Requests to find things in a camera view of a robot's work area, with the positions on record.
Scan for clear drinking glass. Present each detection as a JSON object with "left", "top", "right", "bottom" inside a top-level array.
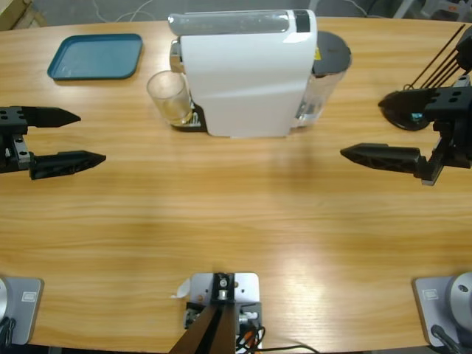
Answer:
[{"left": 146, "top": 70, "right": 195, "bottom": 127}]

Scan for light wooden board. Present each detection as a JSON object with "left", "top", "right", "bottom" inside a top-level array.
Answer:
[{"left": 0, "top": 0, "right": 49, "bottom": 32}]

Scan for black capsule holder with rods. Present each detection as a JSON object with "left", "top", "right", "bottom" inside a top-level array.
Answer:
[{"left": 381, "top": 24, "right": 469, "bottom": 132}]

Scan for black base cable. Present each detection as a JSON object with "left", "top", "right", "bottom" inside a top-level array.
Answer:
[
  {"left": 430, "top": 324, "right": 464, "bottom": 354},
  {"left": 0, "top": 316, "right": 18, "bottom": 346}
]

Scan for teal plastic tray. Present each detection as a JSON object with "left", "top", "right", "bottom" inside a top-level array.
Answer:
[{"left": 46, "top": 33, "right": 144, "bottom": 81}]

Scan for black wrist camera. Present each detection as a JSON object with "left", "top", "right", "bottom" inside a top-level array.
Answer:
[{"left": 455, "top": 28, "right": 472, "bottom": 73}]

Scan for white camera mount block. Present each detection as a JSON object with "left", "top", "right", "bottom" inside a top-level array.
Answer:
[{"left": 184, "top": 271, "right": 263, "bottom": 351}]

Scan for white plastic furniture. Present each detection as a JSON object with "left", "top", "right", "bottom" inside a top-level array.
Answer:
[{"left": 390, "top": 0, "right": 472, "bottom": 19}]

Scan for dark brown camera post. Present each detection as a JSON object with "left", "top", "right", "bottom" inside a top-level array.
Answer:
[{"left": 170, "top": 272, "right": 237, "bottom": 354}]

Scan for black table edge cable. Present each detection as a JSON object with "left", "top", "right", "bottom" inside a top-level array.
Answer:
[{"left": 257, "top": 344, "right": 322, "bottom": 354}]

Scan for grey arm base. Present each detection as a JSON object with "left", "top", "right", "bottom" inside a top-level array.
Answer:
[
  {"left": 0, "top": 276, "right": 45, "bottom": 346},
  {"left": 412, "top": 271, "right": 472, "bottom": 347}
]

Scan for white paper tag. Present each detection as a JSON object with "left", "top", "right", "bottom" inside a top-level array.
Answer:
[{"left": 169, "top": 278, "right": 192, "bottom": 299}]

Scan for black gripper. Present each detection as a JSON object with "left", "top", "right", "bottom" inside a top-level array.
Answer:
[
  {"left": 0, "top": 105, "right": 108, "bottom": 181},
  {"left": 339, "top": 75, "right": 472, "bottom": 187}
]

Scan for white capsule coffee machine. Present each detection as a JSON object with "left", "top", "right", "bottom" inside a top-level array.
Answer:
[{"left": 169, "top": 9, "right": 319, "bottom": 140}]

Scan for orange and black wire bundle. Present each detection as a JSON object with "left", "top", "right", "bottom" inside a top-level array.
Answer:
[{"left": 235, "top": 324, "right": 266, "bottom": 353}]

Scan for metal grille drip tray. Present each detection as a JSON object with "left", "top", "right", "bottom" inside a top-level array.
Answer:
[{"left": 169, "top": 105, "right": 206, "bottom": 133}]

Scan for clear plastic water tank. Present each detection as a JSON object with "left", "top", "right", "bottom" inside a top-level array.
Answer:
[{"left": 289, "top": 31, "right": 353, "bottom": 136}]

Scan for white floor cable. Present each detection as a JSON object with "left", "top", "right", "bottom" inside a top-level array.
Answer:
[
  {"left": 90, "top": 0, "right": 174, "bottom": 24},
  {"left": 344, "top": 0, "right": 369, "bottom": 18}
]

